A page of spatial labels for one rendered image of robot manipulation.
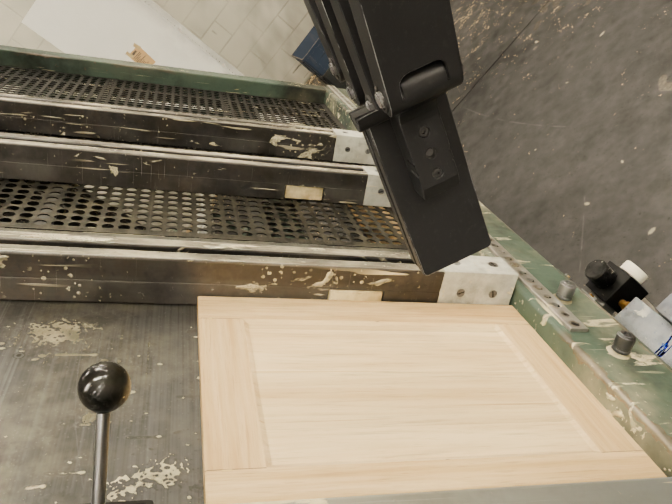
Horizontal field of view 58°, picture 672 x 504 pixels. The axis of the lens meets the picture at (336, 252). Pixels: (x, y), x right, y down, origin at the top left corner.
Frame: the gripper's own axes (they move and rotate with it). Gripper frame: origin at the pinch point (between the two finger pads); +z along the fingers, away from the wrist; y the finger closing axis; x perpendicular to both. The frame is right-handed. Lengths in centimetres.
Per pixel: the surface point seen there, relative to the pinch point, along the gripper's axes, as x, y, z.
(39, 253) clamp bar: -36, -54, 13
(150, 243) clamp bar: -25, -58, 19
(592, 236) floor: 84, -146, 119
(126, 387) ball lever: -21.9, -18.0, 13.6
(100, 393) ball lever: -23.3, -17.1, 12.5
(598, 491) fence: 9.6, -15.2, 45.4
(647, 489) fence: 14, -15, 48
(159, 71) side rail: -27, -199, 17
